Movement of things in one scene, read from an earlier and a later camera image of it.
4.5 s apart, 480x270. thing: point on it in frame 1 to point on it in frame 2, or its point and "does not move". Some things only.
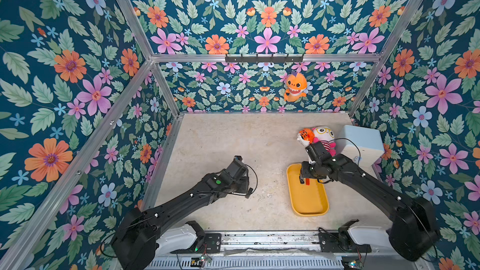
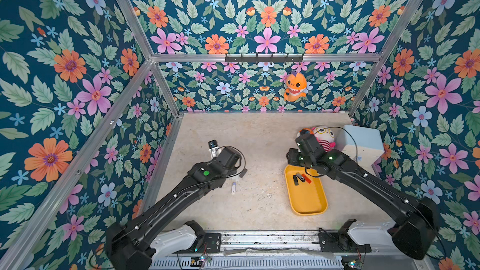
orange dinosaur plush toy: x=296 y=84 does not move
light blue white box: x=362 y=145 does not move
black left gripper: x=244 y=184 to x=234 y=169
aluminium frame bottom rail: x=152 y=190 does not move
